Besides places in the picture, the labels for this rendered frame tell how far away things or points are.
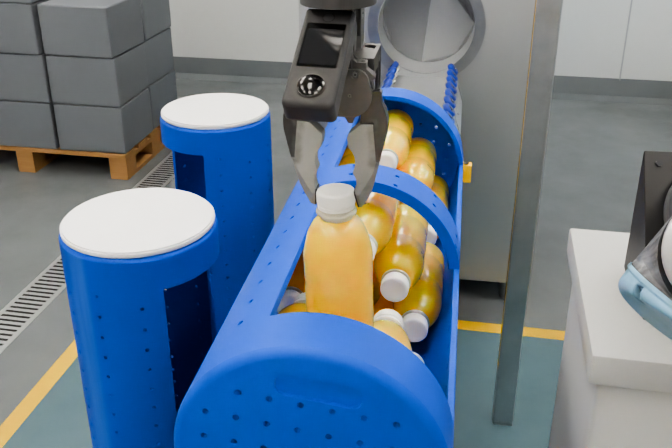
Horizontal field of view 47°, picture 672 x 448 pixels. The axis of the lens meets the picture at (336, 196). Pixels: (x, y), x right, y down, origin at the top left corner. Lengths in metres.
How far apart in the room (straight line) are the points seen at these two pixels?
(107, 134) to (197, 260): 2.98
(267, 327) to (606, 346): 0.39
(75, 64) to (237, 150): 2.42
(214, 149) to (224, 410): 1.21
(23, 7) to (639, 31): 3.94
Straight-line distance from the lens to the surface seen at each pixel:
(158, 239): 1.39
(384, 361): 0.75
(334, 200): 0.76
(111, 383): 1.52
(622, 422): 0.99
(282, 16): 5.97
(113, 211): 1.51
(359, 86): 0.73
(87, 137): 4.40
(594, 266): 1.09
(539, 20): 2.04
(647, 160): 1.04
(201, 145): 1.95
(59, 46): 4.31
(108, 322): 1.43
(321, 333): 0.76
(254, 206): 2.04
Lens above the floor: 1.66
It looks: 24 degrees down
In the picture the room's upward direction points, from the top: straight up
